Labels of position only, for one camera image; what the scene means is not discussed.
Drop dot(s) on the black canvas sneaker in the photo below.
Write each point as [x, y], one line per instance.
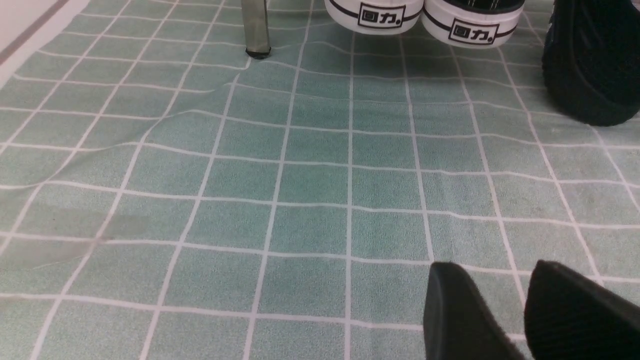
[472, 24]
[375, 17]

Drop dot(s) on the black knit shoe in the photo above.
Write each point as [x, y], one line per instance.
[591, 60]

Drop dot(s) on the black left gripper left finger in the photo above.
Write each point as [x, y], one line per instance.
[457, 323]

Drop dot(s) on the green checked floor cloth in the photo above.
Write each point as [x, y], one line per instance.
[164, 196]

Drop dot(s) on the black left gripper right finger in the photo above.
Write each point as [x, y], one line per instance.
[570, 317]

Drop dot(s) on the black canvas sneaker left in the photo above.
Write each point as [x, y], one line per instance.
[375, 17]

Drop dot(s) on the metal shoe rack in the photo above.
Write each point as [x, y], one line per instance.
[256, 28]

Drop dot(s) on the black canvas sneaker right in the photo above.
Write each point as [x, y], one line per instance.
[472, 24]

